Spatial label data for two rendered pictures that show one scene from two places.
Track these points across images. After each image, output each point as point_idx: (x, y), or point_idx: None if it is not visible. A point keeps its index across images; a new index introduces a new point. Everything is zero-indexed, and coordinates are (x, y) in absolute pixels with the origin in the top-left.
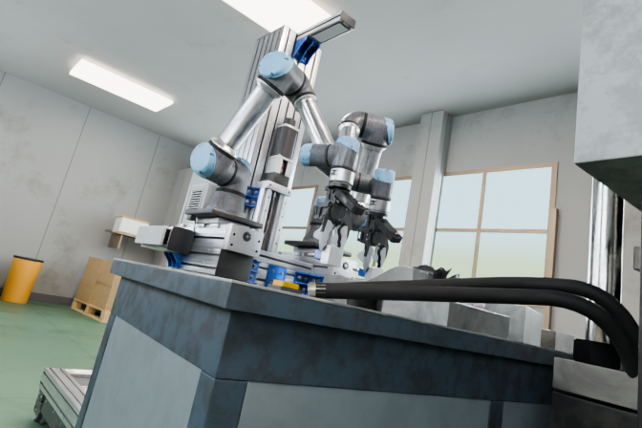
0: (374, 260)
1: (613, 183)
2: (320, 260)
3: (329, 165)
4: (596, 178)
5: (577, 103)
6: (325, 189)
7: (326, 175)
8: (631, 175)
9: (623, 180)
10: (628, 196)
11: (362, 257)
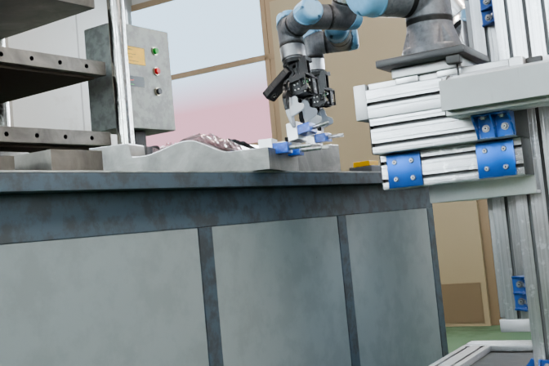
0: (299, 111)
1: (154, 130)
2: (322, 145)
3: (327, 53)
4: (162, 130)
5: (173, 105)
6: (329, 75)
7: (342, 44)
8: (153, 131)
9: (153, 131)
10: (143, 129)
11: (309, 115)
